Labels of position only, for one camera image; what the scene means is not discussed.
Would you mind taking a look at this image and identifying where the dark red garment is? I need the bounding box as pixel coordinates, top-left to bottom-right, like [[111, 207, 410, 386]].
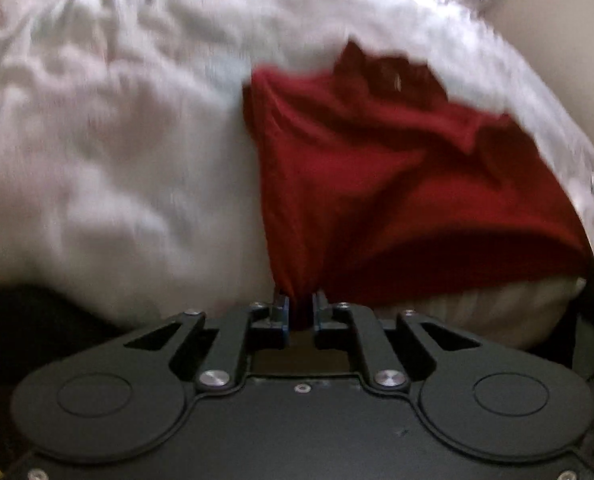
[[243, 42, 594, 306]]

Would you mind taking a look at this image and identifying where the white floral bed blanket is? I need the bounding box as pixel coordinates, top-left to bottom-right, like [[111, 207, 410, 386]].
[[0, 0, 594, 324]]

